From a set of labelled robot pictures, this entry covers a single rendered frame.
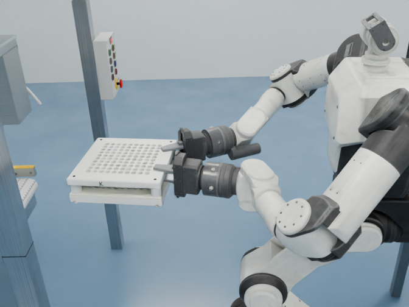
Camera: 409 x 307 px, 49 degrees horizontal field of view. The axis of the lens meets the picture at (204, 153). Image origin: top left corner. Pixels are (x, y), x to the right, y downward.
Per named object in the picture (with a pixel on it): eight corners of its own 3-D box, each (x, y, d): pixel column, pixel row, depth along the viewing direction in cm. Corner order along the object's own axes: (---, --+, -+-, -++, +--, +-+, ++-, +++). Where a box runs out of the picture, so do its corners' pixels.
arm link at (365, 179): (340, 280, 84) (413, 188, 85) (300, 248, 78) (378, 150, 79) (306, 251, 95) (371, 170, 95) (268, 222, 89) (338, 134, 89)
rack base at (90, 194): (178, 159, 135) (178, 153, 134) (162, 206, 113) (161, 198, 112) (100, 157, 138) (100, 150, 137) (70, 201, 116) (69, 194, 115)
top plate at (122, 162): (178, 145, 133) (177, 139, 132) (160, 189, 111) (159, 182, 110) (98, 142, 136) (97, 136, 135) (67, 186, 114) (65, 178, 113)
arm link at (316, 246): (272, 226, 105) (312, 278, 88) (244, 204, 100) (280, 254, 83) (304, 194, 104) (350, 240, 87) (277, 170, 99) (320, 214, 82)
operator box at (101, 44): (120, 86, 212) (114, 31, 199) (114, 99, 197) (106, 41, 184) (108, 86, 212) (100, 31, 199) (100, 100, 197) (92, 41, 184)
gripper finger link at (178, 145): (159, 148, 127) (179, 144, 129) (164, 153, 124) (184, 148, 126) (159, 143, 126) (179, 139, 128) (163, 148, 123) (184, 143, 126)
